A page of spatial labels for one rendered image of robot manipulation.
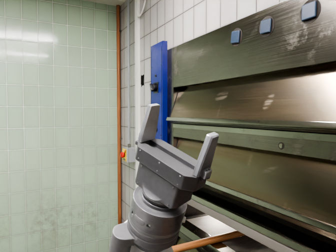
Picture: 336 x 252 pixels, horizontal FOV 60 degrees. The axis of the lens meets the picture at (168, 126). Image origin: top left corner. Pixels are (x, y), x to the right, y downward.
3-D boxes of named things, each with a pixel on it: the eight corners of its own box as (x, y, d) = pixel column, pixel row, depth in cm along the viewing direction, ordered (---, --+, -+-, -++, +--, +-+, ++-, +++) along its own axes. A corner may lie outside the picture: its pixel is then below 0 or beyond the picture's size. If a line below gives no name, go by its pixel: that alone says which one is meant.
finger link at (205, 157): (216, 130, 40) (204, 169, 42) (204, 135, 37) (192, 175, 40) (226, 135, 39) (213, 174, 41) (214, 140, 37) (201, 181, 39)
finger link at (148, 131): (148, 106, 43) (140, 143, 45) (162, 104, 45) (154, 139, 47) (141, 102, 44) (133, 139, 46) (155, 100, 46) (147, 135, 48)
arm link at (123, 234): (191, 233, 46) (174, 283, 51) (163, 192, 55) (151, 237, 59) (124, 246, 41) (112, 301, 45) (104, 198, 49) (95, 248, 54)
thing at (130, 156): (131, 160, 214) (131, 146, 214) (136, 162, 205) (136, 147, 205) (121, 160, 211) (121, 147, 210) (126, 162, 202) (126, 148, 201)
